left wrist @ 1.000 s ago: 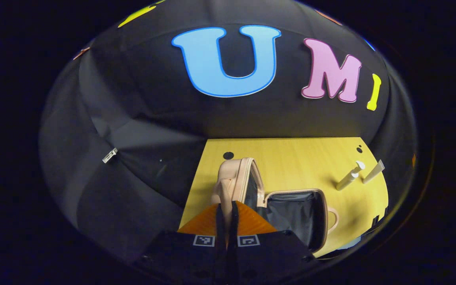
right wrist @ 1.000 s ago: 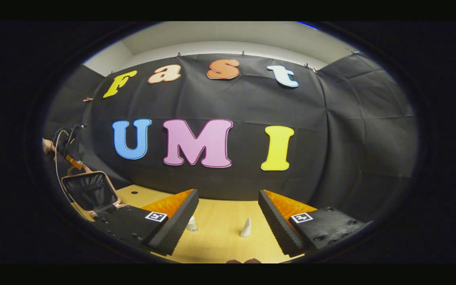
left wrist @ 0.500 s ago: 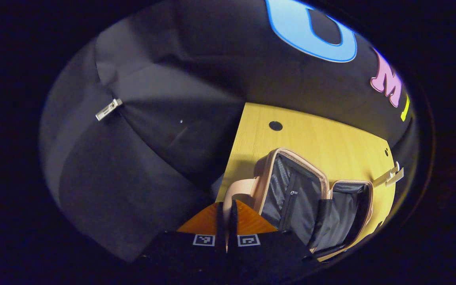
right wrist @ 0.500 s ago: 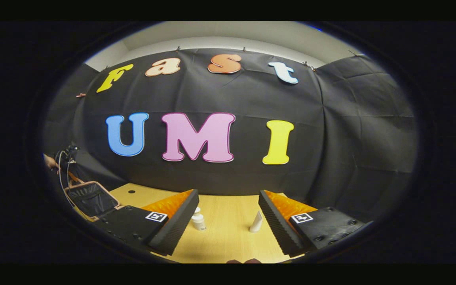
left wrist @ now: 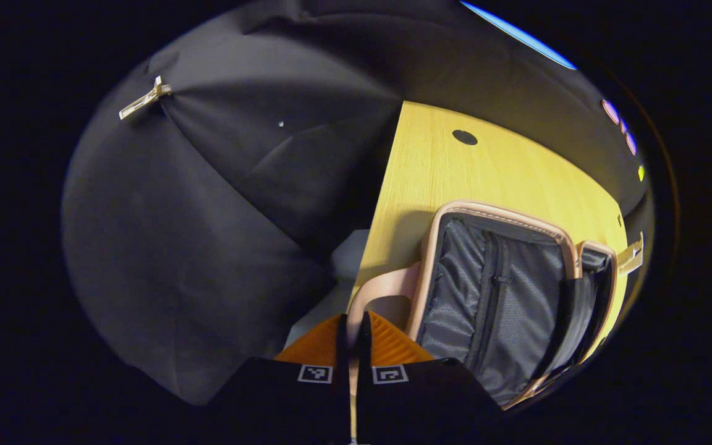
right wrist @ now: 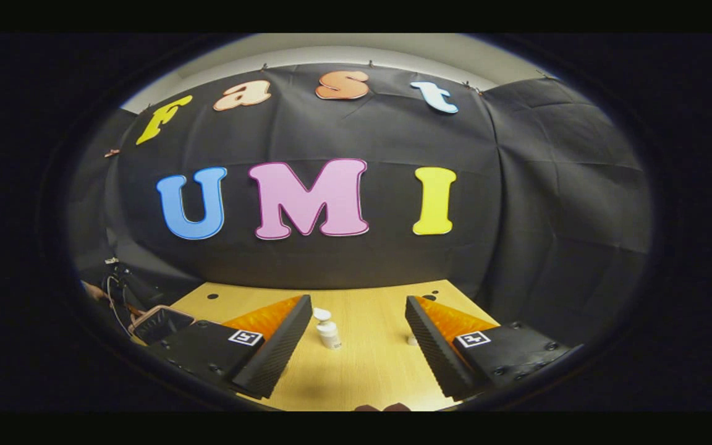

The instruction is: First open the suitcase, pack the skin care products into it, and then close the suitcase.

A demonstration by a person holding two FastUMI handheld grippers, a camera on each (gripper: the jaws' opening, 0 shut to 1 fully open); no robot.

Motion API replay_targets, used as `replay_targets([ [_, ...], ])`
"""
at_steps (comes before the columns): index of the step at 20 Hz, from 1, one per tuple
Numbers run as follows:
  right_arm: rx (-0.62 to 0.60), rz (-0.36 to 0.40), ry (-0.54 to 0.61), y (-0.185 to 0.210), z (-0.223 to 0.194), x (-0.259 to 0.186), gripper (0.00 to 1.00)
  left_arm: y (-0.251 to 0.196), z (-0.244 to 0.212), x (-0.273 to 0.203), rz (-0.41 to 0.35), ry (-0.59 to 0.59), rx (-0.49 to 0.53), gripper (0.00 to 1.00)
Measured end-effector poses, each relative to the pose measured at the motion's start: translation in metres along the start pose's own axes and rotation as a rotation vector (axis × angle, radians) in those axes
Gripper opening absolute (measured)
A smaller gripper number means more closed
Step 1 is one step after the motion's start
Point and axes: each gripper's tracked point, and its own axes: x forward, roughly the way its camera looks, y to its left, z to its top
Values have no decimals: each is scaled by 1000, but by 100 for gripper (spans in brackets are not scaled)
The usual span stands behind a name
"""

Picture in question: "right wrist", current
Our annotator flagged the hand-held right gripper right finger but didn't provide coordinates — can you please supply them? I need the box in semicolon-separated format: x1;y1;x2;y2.
405;295;582;401

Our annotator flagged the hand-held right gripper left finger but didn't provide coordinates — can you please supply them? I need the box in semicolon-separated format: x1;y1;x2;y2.
146;294;313;400

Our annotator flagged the white pump bottle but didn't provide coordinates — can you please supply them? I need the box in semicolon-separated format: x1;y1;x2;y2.
313;308;342;350

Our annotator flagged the black backdrop cloth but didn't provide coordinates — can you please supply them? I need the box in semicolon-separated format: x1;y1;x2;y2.
66;62;653;347

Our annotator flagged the white cable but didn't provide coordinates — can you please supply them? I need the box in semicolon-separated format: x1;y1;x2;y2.
105;275;135;337

